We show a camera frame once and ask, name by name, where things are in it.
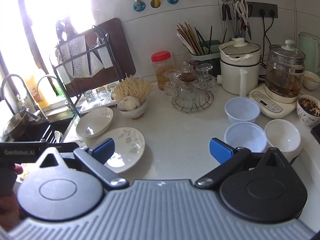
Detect white leaf-pattern deep bowl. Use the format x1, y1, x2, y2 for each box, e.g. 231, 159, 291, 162
76, 107, 114, 138

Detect white leaf-pattern plate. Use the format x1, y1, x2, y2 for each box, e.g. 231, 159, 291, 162
95, 127, 145, 174

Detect hanging kitchen scissors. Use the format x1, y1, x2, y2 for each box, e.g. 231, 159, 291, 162
235, 0, 252, 40

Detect person's left hand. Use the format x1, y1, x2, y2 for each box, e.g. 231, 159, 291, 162
0, 164, 25, 232

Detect steel pot in sink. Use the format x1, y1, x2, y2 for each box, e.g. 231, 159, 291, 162
3, 109, 29, 140

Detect translucent plastic bowl front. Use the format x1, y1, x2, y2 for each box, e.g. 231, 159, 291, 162
224, 122, 267, 153

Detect translucent plastic bowl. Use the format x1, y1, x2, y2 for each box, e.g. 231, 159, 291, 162
224, 122, 267, 153
225, 97, 260, 125

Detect translucent plastic bowl rear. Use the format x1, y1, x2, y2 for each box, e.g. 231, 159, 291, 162
225, 97, 260, 125

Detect dark gooseneck faucet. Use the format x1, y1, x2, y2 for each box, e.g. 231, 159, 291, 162
0, 74, 48, 120

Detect white ceramic bowl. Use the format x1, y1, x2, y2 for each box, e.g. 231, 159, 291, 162
264, 119, 301, 153

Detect bowl of enoki and garlic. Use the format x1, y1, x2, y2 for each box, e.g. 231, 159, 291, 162
112, 76, 153, 120

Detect chrome gooseneck faucet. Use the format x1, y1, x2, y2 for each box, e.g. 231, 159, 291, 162
36, 77, 57, 108

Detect orange detergent bottle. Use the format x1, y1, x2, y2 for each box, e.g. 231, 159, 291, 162
25, 73, 43, 103

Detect patterned bowl with spices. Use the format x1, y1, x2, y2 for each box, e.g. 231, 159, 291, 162
296, 95, 319, 126

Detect black knife rack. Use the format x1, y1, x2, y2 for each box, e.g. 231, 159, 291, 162
52, 25, 116, 116

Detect white electric cooker pot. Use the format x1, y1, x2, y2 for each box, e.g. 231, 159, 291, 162
217, 37, 261, 97

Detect green chopstick holder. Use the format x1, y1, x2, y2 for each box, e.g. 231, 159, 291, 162
176, 22, 223, 66

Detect glass health kettle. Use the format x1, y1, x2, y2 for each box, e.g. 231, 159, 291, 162
249, 40, 305, 119

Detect small bowl with sauce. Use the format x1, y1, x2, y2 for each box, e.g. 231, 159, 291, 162
303, 71, 320, 91

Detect red-lid plastic jar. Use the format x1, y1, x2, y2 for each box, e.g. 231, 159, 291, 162
151, 50, 174, 90

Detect dark brown cutting board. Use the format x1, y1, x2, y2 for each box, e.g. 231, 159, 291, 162
65, 18, 136, 96

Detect light green kettle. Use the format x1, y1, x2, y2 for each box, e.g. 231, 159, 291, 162
298, 32, 319, 73

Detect wire rack with glass cups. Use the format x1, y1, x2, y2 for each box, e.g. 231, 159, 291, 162
164, 60, 216, 113

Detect black wall power socket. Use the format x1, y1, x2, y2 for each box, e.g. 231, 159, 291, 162
247, 2, 278, 18

